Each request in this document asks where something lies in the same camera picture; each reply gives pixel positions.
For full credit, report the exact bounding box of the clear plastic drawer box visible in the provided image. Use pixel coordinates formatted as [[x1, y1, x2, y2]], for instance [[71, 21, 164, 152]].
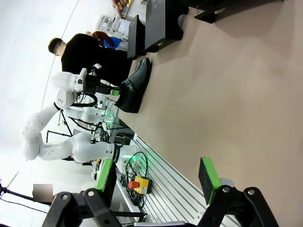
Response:
[[96, 14, 125, 40]]

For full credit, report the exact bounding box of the red and blue fabric item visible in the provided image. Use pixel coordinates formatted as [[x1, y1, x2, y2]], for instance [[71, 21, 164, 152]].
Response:
[[92, 30, 122, 50]]

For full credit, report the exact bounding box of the person in black long sleeves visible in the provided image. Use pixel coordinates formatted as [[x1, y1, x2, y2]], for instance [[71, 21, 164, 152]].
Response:
[[48, 33, 130, 87]]

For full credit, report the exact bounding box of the yellow emergency stop box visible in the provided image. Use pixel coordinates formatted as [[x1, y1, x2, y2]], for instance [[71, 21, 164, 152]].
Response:
[[128, 175, 153, 195]]

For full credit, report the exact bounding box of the aluminium profile frame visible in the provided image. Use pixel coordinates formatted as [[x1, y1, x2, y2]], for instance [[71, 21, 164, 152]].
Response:
[[104, 111, 229, 227]]

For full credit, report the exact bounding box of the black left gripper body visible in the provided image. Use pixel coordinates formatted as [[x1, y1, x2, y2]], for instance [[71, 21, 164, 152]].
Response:
[[84, 68, 112, 95]]

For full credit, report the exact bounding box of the person's right hand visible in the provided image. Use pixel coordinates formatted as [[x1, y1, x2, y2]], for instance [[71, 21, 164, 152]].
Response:
[[110, 0, 130, 20]]

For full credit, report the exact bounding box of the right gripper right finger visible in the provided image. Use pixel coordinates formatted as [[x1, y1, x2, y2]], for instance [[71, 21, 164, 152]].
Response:
[[197, 156, 280, 227]]

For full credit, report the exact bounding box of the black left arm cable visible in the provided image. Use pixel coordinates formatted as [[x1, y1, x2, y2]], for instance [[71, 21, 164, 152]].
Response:
[[73, 92, 98, 107]]

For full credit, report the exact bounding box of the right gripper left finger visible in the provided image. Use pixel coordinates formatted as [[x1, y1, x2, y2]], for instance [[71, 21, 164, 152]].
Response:
[[42, 158, 125, 227]]

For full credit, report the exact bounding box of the black cable bundle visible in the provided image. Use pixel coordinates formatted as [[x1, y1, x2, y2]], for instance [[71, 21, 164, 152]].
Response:
[[119, 151, 153, 210]]

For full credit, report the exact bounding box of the black leather shoe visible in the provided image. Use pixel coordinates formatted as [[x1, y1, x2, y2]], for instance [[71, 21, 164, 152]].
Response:
[[115, 57, 152, 114]]

